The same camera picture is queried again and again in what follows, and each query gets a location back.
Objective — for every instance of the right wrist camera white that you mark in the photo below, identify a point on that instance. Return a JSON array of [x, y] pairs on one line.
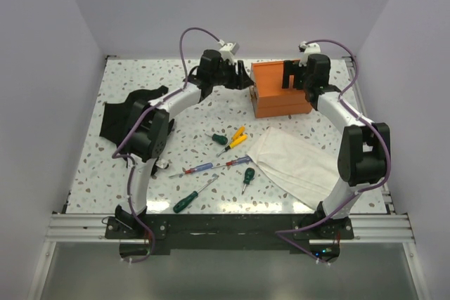
[[306, 49]]

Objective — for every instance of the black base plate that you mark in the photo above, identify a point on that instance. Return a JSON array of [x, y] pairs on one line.
[[165, 233]]

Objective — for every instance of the aluminium frame rail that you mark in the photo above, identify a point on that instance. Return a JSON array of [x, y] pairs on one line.
[[76, 228]]

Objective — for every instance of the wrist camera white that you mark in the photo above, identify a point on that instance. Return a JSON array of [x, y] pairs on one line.
[[229, 50], [306, 49]]

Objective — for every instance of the black cloth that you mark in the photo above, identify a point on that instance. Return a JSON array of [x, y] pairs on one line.
[[116, 117]]

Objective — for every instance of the long green screwdriver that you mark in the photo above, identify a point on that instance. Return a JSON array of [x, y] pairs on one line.
[[185, 202]]

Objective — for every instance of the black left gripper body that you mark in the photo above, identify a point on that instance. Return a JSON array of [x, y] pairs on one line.
[[228, 75]]

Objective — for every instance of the orange handled screwdriver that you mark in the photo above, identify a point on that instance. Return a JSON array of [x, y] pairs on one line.
[[239, 132]]

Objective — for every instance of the stubby green screwdriver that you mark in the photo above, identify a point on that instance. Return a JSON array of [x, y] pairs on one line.
[[219, 139], [248, 177]]

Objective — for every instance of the yellow handled screwdriver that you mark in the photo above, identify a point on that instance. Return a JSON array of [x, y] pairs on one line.
[[233, 144]]

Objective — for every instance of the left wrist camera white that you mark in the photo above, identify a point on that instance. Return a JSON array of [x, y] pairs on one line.
[[229, 50]]

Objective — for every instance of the orange drawer cabinet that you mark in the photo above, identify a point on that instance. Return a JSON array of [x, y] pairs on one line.
[[268, 97]]

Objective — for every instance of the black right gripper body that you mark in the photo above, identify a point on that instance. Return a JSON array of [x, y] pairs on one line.
[[307, 82]]

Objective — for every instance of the red blue clear screwdriver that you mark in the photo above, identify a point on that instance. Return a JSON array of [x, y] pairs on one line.
[[240, 160]]

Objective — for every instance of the white folded towel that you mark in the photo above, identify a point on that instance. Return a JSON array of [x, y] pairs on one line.
[[302, 170]]

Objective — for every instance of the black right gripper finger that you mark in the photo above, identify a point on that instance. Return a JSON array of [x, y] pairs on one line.
[[298, 81], [290, 68]]

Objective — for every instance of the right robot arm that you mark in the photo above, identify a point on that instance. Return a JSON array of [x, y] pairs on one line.
[[363, 161]]

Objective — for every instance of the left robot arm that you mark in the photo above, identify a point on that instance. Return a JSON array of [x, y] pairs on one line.
[[198, 85]]

